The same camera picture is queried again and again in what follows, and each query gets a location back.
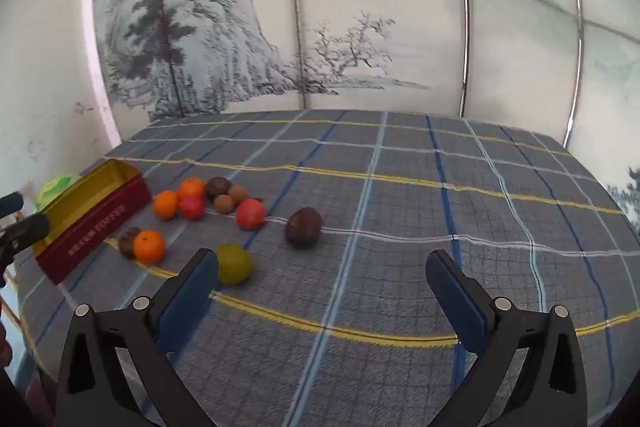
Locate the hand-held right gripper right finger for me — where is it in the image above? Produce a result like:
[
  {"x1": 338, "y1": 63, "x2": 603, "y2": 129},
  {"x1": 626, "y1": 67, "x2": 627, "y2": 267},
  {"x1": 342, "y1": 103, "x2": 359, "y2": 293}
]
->
[{"x1": 425, "y1": 250, "x2": 588, "y2": 427}]

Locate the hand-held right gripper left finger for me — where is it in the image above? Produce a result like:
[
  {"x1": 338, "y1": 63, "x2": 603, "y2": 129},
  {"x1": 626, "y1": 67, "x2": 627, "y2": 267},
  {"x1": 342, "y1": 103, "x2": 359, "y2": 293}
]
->
[{"x1": 54, "y1": 248, "x2": 221, "y2": 427}]

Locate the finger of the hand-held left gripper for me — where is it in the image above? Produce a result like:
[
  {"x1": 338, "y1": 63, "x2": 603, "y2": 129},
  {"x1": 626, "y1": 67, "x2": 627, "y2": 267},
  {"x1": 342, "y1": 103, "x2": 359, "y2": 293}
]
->
[
  {"x1": 0, "y1": 191, "x2": 25, "y2": 219},
  {"x1": 0, "y1": 213, "x2": 51, "y2": 265}
]

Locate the green round fruit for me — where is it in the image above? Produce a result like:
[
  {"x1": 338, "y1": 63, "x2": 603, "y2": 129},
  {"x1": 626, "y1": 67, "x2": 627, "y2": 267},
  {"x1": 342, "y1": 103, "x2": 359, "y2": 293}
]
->
[{"x1": 216, "y1": 243, "x2": 254, "y2": 285}]

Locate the orange mandarin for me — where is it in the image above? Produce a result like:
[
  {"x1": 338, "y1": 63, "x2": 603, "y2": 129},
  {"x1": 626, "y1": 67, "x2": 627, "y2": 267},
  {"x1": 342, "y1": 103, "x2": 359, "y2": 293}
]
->
[
  {"x1": 178, "y1": 177, "x2": 206, "y2": 200},
  {"x1": 133, "y1": 230, "x2": 166, "y2": 265},
  {"x1": 153, "y1": 190, "x2": 181, "y2": 221}
]

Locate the red toffee tin box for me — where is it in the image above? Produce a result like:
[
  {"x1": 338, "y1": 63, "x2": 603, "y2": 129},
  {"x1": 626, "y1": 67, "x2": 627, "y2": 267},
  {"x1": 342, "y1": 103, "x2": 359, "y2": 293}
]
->
[{"x1": 32, "y1": 158, "x2": 152, "y2": 285}]

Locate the dark brown round fruit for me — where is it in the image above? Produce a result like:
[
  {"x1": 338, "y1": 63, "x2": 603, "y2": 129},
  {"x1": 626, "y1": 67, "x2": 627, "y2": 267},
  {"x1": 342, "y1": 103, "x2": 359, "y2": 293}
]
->
[
  {"x1": 205, "y1": 177, "x2": 232, "y2": 202},
  {"x1": 118, "y1": 227, "x2": 143, "y2": 259},
  {"x1": 285, "y1": 207, "x2": 323, "y2": 249}
]

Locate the deep red tomato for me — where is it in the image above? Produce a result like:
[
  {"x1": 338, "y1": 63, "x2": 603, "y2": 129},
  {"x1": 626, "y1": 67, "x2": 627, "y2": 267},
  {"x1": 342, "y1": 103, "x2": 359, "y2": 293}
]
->
[{"x1": 179, "y1": 196, "x2": 206, "y2": 221}]

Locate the orange-red tomato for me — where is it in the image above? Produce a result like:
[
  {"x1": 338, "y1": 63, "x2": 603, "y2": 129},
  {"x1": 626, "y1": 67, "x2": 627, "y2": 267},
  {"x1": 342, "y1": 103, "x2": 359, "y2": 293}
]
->
[{"x1": 236, "y1": 199, "x2": 267, "y2": 231}]

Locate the yellow-green ball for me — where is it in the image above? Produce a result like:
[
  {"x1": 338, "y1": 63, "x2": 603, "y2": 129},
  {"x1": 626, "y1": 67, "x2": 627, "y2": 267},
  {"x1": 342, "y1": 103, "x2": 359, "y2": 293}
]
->
[{"x1": 36, "y1": 174, "x2": 83, "y2": 212}]

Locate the grey plaid tablecloth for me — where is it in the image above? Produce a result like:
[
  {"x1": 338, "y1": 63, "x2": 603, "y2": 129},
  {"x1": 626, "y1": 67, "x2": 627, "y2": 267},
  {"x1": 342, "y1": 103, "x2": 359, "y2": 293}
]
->
[{"x1": 17, "y1": 109, "x2": 640, "y2": 427}]

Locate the painted landscape folding screen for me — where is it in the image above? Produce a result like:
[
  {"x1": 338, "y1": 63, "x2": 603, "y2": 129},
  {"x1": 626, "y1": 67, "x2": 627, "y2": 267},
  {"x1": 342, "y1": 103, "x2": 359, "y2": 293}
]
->
[{"x1": 92, "y1": 0, "x2": 640, "y2": 228}]

